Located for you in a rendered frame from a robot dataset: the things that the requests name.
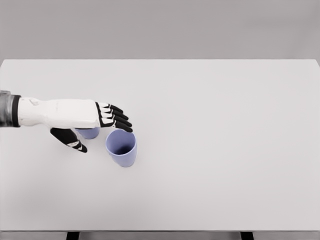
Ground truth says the lavender plastic cup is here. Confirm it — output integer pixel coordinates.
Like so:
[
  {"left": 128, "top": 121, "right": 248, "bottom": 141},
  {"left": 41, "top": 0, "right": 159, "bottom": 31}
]
[
  {"left": 105, "top": 129, "right": 138, "bottom": 168},
  {"left": 74, "top": 126, "right": 101, "bottom": 140}
]

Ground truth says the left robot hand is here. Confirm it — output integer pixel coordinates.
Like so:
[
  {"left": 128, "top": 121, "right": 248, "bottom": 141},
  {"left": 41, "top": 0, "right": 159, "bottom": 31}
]
[{"left": 47, "top": 99, "right": 133, "bottom": 154}]

